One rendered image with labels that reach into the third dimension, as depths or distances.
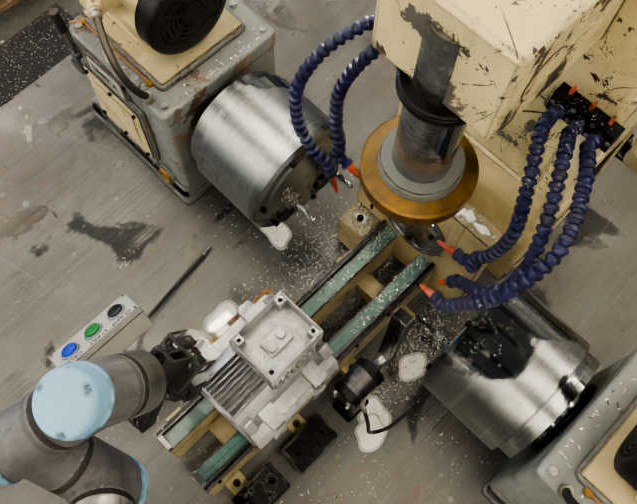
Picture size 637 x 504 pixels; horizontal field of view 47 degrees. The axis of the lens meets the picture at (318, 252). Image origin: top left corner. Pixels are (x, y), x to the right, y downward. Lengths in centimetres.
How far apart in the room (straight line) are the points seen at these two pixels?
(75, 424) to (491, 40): 64
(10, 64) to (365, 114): 162
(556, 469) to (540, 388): 12
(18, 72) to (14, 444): 214
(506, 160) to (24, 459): 89
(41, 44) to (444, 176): 219
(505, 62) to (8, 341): 122
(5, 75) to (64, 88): 111
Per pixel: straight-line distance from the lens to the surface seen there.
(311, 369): 127
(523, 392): 124
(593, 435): 125
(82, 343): 134
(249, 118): 136
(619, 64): 104
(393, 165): 110
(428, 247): 145
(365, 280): 157
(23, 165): 184
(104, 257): 168
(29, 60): 303
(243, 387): 125
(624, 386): 128
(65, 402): 95
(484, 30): 80
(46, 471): 105
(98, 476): 108
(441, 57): 85
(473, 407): 127
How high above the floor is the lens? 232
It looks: 68 degrees down
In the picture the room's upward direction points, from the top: 3 degrees clockwise
